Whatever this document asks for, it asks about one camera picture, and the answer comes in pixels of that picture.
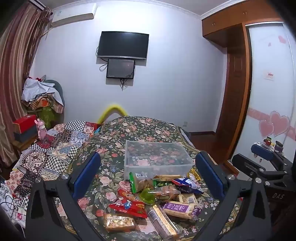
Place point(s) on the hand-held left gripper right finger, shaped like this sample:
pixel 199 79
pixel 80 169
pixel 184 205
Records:
pixel 209 176

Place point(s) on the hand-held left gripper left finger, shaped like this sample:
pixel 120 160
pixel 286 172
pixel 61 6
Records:
pixel 86 172

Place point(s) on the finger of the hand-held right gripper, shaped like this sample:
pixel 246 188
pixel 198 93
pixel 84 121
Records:
pixel 249 165
pixel 262 150

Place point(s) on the yellow snack packet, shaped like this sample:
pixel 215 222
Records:
pixel 195 175

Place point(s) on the blue white snack packet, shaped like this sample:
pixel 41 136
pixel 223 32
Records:
pixel 185 184

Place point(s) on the cream cracker packet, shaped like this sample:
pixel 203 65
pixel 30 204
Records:
pixel 187 198

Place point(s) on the long biscuit packet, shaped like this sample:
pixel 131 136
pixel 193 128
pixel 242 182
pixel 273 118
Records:
pixel 168 177

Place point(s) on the brown bread packet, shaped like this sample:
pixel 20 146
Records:
pixel 166 192

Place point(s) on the red snack packet orange label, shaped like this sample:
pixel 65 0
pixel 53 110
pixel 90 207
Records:
pixel 127 194

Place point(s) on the purple label cracker packet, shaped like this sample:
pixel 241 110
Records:
pixel 178 209

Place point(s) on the green pea packet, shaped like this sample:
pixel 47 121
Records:
pixel 161 183

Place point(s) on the clear plastic storage box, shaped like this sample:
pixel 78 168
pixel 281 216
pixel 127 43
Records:
pixel 159 160

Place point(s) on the red snack packet blue figures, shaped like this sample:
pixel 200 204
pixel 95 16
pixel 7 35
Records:
pixel 128 207

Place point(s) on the green-edged peanut packet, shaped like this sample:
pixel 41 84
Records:
pixel 142 182

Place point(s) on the orange cookie packet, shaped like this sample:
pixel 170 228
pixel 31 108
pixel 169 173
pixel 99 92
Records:
pixel 119 223

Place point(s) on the green jelly cup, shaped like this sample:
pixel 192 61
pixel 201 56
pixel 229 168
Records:
pixel 147 195

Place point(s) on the gold-edged round cracker sleeve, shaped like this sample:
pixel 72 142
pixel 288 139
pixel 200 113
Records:
pixel 163 222

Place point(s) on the red-lidded small jar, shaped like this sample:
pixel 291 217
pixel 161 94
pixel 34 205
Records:
pixel 268 140

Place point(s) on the dark small jar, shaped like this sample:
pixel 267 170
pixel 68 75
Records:
pixel 279 146

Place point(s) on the patchwork quilt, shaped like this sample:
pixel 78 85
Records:
pixel 53 148

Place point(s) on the white heart-print sliding door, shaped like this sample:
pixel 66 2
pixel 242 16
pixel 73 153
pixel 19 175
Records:
pixel 268 92

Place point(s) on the wooden room door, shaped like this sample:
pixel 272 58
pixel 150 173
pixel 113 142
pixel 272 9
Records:
pixel 231 97

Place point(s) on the pink toy rabbit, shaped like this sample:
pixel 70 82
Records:
pixel 41 128

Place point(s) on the floral blanket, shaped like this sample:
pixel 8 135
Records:
pixel 138 129

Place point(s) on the yellow hoop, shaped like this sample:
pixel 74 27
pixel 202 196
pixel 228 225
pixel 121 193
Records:
pixel 111 109

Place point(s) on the wooden nightstand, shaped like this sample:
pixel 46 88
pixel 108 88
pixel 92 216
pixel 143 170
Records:
pixel 23 146

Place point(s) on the dark grey box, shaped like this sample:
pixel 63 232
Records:
pixel 24 136

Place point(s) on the red box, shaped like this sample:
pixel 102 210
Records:
pixel 24 124

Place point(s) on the white printed cloth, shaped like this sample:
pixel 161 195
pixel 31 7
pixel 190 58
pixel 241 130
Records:
pixel 7 204

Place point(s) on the pile of clothes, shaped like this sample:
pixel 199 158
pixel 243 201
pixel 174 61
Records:
pixel 41 97

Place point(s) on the striped brown curtain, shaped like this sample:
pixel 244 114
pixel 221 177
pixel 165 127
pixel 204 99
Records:
pixel 16 69

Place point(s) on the wooden wardrobe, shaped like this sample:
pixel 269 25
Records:
pixel 222 25

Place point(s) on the white air conditioner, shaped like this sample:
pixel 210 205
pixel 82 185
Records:
pixel 74 16

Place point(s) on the small black wall monitor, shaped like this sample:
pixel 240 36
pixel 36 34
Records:
pixel 121 68

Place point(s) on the wall-mounted black television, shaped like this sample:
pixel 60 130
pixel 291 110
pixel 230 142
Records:
pixel 123 44

